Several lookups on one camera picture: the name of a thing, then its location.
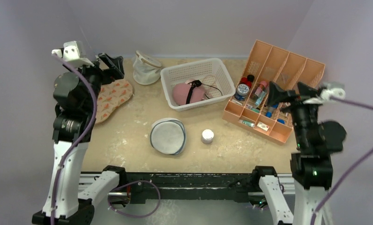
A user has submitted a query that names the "green white tube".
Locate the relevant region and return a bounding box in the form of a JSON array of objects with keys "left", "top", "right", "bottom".
[{"left": 239, "top": 120, "right": 255, "bottom": 128}]

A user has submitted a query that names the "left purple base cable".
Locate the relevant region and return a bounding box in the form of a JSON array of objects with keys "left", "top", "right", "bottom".
[{"left": 107, "top": 180, "right": 162, "bottom": 218}]

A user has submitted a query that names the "orange plastic organizer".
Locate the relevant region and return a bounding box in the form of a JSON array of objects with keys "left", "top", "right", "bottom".
[{"left": 223, "top": 40, "right": 325, "bottom": 145}]

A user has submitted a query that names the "white plastic basket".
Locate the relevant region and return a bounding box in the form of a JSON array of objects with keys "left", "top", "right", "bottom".
[{"left": 160, "top": 58, "right": 236, "bottom": 112}]

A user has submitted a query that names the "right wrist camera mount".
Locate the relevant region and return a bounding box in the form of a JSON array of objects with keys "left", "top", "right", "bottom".
[{"left": 303, "top": 82, "right": 346, "bottom": 105}]

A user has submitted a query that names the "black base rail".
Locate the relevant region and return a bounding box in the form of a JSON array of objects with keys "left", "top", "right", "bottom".
[{"left": 96, "top": 166, "right": 296, "bottom": 206}]

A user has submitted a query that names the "red cap bottle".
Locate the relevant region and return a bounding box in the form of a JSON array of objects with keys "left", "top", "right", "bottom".
[{"left": 239, "top": 75, "right": 255, "bottom": 88}]

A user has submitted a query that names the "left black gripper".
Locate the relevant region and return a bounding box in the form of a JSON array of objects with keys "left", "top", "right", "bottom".
[{"left": 64, "top": 53, "right": 124, "bottom": 113}]

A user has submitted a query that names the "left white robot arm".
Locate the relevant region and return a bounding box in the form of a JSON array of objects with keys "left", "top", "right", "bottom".
[{"left": 31, "top": 49, "right": 127, "bottom": 225}]

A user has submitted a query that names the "dark pink black-strap bra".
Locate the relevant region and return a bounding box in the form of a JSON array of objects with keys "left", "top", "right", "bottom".
[{"left": 172, "top": 80, "right": 223, "bottom": 106}]

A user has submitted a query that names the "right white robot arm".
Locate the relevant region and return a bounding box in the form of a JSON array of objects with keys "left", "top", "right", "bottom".
[{"left": 251, "top": 82, "right": 346, "bottom": 225}]

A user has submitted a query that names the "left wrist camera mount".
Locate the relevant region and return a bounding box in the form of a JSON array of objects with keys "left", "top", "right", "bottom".
[{"left": 51, "top": 40, "right": 94, "bottom": 68}]

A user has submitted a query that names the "blue cap tube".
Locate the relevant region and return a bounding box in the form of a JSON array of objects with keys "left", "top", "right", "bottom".
[{"left": 265, "top": 104, "right": 279, "bottom": 118}]

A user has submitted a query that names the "pink cap bottle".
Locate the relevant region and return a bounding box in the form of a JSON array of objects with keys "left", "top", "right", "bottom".
[{"left": 252, "top": 80, "right": 267, "bottom": 99}]

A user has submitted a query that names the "small clear white-lid jar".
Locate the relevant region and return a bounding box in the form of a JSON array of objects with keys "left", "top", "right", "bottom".
[{"left": 201, "top": 129, "right": 214, "bottom": 144}]

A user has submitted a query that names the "blue white round jar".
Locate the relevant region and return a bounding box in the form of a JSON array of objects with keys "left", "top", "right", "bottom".
[{"left": 234, "top": 83, "right": 250, "bottom": 101}]

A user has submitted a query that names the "white mesh laundry bag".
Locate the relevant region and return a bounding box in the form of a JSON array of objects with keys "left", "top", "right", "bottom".
[
  {"left": 149, "top": 118, "right": 187, "bottom": 155},
  {"left": 133, "top": 50, "right": 163, "bottom": 85}
]

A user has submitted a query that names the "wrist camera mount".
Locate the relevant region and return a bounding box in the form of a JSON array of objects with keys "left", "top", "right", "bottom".
[
  {"left": 303, "top": 82, "right": 346, "bottom": 105},
  {"left": 51, "top": 40, "right": 94, "bottom": 68}
]

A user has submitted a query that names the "carrot print oval pad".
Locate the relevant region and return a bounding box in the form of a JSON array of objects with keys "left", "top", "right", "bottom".
[{"left": 95, "top": 79, "right": 134, "bottom": 124}]

